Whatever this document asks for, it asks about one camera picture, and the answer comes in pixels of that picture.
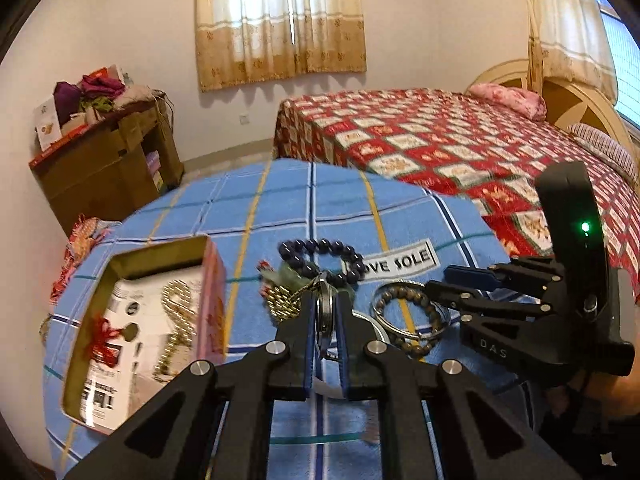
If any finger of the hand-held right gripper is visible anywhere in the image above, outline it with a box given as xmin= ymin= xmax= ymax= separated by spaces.
xmin=425 ymin=280 xmax=551 ymax=322
xmin=444 ymin=256 xmax=571 ymax=301

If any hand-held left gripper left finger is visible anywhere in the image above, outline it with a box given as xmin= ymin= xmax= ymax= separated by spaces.
xmin=65 ymin=290 xmax=321 ymax=480

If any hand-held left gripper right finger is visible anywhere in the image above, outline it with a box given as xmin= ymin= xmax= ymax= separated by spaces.
xmin=332 ymin=290 xmax=581 ymax=480

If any thin silver bangle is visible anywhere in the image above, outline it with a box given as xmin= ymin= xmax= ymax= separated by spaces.
xmin=370 ymin=280 xmax=451 ymax=342

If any gold bead bracelet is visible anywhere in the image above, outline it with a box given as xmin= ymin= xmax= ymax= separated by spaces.
xmin=265 ymin=285 xmax=301 ymax=326

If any brown wooden bead bracelet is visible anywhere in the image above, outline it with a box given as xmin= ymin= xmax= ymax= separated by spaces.
xmin=372 ymin=282 xmax=448 ymax=358

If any dark blue bead bracelet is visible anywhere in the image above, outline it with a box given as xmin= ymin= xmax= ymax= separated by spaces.
xmin=277 ymin=239 xmax=366 ymax=286

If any pink tin box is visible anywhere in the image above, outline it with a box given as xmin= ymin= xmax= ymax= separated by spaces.
xmin=60 ymin=235 xmax=228 ymax=436

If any gold bead necklace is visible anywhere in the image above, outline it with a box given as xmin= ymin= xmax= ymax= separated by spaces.
xmin=152 ymin=280 xmax=193 ymax=381

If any white cloth label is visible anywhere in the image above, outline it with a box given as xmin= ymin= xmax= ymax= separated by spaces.
xmin=360 ymin=249 xmax=432 ymax=278

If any striped pillow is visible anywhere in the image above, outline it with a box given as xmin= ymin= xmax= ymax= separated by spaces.
xmin=567 ymin=122 xmax=640 ymax=186

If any cream wooden headboard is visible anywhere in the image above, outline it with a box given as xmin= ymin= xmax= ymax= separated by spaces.
xmin=465 ymin=59 xmax=636 ymax=161

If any red patterned bedspread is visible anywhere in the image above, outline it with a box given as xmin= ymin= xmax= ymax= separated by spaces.
xmin=272 ymin=87 xmax=640 ymax=301

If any pink pillow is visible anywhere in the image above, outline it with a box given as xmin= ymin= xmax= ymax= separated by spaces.
xmin=467 ymin=82 xmax=548 ymax=121

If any blue plaid blanket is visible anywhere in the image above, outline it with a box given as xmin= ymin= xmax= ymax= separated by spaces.
xmin=42 ymin=157 xmax=541 ymax=480

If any printed paper sheet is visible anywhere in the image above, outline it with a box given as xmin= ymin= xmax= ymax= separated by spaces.
xmin=82 ymin=280 xmax=201 ymax=426

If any window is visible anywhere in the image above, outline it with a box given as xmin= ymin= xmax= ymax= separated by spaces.
xmin=597 ymin=0 xmax=640 ymax=126

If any red knot ornament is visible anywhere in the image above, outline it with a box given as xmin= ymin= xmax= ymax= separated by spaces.
xmin=87 ymin=317 xmax=126 ymax=361

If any beige patterned curtain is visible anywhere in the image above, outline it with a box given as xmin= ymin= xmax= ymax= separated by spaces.
xmin=195 ymin=0 xmax=368 ymax=93
xmin=515 ymin=0 xmax=621 ymax=101

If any stack of small boxes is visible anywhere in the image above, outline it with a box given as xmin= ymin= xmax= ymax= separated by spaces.
xmin=145 ymin=152 xmax=168 ymax=193

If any red patterned cloth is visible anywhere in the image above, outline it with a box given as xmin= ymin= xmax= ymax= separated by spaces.
xmin=50 ymin=215 xmax=121 ymax=306

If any brown wooden desk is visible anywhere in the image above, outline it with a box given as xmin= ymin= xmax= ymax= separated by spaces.
xmin=30 ymin=97 xmax=186 ymax=236

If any beige cloth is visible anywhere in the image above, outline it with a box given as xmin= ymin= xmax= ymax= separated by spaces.
xmin=112 ymin=85 xmax=161 ymax=111

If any flat red box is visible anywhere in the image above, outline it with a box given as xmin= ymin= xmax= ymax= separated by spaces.
xmin=29 ymin=127 xmax=101 ymax=168

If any magenta cloth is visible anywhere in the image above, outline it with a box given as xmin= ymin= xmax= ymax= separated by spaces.
xmin=80 ymin=74 xmax=125 ymax=98

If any white cardboard box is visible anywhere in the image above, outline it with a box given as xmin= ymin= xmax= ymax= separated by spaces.
xmin=34 ymin=95 xmax=63 ymax=151

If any orange box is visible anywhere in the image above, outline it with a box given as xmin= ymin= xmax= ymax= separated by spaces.
xmin=82 ymin=66 xmax=123 ymax=83

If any purple cloth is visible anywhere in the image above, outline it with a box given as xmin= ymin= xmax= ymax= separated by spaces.
xmin=52 ymin=80 xmax=83 ymax=123

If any black cable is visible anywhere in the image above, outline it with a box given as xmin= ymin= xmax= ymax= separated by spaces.
xmin=155 ymin=90 xmax=176 ymax=126

